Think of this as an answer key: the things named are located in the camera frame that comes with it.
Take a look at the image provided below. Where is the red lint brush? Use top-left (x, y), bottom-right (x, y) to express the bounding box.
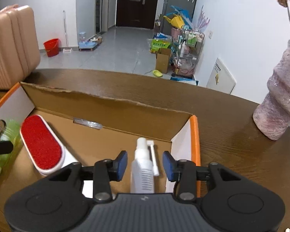
top-left (20, 115), bottom-right (84, 177)

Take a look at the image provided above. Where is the pink suitcase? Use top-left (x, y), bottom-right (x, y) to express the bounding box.
top-left (0, 4), bottom-right (41, 90)

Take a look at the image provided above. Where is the clear plastic strip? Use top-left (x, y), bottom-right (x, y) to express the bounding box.
top-left (73, 117), bottom-right (103, 129)

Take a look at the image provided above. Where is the wire storage cart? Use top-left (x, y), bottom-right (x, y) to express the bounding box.
top-left (172, 28), bottom-right (205, 78)

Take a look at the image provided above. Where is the cardboard box orange trim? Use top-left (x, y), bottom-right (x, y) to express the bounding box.
top-left (0, 82), bottom-right (201, 232)

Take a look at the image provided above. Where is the blue plastic rack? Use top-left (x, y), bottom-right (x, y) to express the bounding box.
top-left (169, 4), bottom-right (193, 29)

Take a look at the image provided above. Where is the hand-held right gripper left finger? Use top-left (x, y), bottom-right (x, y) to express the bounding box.
top-left (47, 150), bottom-right (128, 202)

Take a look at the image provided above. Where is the green yellow bag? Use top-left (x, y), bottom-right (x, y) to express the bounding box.
top-left (150, 38), bottom-right (172, 54)

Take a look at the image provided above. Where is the blue pet water dispenser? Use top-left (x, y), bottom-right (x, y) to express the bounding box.
top-left (78, 31), bottom-right (97, 51)

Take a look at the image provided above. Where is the yellow watering can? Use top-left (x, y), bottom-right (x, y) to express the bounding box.
top-left (163, 14), bottom-right (184, 28)

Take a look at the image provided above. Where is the white spray bottle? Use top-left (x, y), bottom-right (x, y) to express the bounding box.
top-left (130, 137), bottom-right (160, 194)

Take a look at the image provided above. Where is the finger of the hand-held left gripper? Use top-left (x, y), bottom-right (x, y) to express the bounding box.
top-left (0, 140), bottom-right (14, 155)

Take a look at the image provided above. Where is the red bucket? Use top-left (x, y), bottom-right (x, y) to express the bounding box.
top-left (43, 38), bottom-right (60, 57)

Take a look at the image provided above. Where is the white panel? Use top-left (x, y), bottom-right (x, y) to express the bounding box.
top-left (206, 57), bottom-right (237, 95)

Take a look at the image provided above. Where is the pink textured vase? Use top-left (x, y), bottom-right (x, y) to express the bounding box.
top-left (253, 39), bottom-right (290, 141)

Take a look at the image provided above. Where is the pink bin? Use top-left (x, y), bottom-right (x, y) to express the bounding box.
top-left (171, 26), bottom-right (184, 39)

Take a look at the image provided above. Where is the green bottle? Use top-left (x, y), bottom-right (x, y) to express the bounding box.
top-left (0, 118), bottom-right (23, 187)

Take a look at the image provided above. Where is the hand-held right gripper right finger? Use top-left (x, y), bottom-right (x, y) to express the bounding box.
top-left (162, 150), bottom-right (242, 201)

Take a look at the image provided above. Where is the white mop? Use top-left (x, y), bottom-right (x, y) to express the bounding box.
top-left (62, 10), bottom-right (73, 53)

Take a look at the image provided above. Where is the small brown cardboard box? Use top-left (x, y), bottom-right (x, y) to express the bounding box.
top-left (155, 48), bottom-right (172, 74)

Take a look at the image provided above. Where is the dark wooden door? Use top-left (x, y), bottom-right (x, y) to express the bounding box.
top-left (115, 0), bottom-right (161, 30)

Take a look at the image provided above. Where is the purple wall decoration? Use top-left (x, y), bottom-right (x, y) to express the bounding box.
top-left (196, 5), bottom-right (211, 31)

